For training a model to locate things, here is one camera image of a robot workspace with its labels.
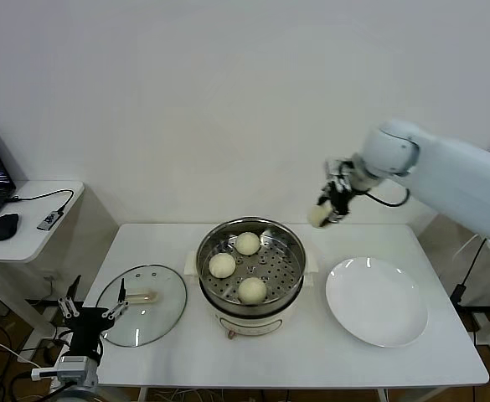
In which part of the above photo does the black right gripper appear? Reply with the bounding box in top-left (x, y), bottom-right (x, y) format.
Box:
top-left (317, 157), bottom-right (357, 225)

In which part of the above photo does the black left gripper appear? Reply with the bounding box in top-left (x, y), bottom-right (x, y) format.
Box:
top-left (58, 275), bottom-right (129, 357)

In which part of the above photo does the white steamed baozi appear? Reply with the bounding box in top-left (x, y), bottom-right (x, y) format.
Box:
top-left (209, 252), bottom-right (237, 280)
top-left (307, 204), bottom-right (333, 229)
top-left (238, 276), bottom-right (268, 306)
top-left (235, 232), bottom-right (260, 256)

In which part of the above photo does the round glass pot lid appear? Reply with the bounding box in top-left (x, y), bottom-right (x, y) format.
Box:
top-left (95, 264), bottom-right (188, 348)

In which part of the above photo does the stainless steel steamer basket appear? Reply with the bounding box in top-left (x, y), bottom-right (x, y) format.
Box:
top-left (184, 216), bottom-right (319, 309)

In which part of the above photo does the white side table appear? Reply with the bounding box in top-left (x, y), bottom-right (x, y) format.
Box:
top-left (0, 180), bottom-right (119, 351)

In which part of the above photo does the grey usb adapter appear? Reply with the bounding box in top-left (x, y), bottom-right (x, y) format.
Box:
top-left (36, 208), bottom-right (68, 232)

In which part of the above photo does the round white plate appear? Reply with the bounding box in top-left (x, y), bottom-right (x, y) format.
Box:
top-left (325, 256), bottom-right (430, 348)

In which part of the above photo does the black computer mouse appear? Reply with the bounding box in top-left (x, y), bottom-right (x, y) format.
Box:
top-left (0, 213), bottom-right (20, 242)

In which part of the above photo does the cream electric cooker base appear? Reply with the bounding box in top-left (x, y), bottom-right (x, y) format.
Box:
top-left (184, 259), bottom-right (317, 339)

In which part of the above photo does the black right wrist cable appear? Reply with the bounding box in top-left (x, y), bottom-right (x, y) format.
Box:
top-left (364, 187), bottom-right (410, 209)

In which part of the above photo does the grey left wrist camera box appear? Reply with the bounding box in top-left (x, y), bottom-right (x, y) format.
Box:
top-left (32, 355), bottom-right (99, 389)

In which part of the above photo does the white floor cable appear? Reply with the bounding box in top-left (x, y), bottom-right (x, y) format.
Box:
top-left (0, 328), bottom-right (54, 377)

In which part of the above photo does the black laptop cable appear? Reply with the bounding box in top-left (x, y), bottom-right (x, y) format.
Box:
top-left (4, 188), bottom-right (75, 214)

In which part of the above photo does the thin white cable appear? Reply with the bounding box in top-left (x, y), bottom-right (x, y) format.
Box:
top-left (456, 233), bottom-right (480, 257)

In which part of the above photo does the black cable with adapter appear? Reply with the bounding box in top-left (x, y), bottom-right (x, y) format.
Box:
top-left (451, 237), bottom-right (487, 313)

